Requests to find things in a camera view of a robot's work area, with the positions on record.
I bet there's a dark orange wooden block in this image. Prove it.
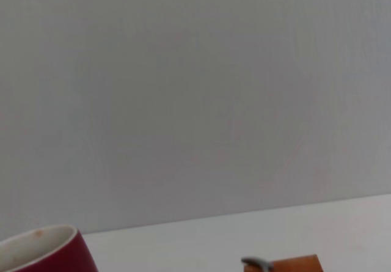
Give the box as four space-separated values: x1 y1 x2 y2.
268 254 324 272

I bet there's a pink handled metal spoon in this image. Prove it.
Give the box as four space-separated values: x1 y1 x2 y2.
241 256 275 272

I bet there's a red ceramic cup with coffee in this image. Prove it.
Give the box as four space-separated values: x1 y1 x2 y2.
0 224 99 272

